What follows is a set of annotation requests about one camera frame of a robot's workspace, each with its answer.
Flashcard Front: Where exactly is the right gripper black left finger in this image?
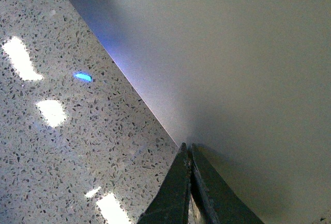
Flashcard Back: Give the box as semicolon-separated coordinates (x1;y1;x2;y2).
138;143;191;224

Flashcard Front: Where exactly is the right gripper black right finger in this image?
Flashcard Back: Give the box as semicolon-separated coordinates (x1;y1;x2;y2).
189;144;263;223

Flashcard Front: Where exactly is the grey laptop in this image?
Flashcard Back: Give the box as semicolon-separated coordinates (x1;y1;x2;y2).
69;0;330;223

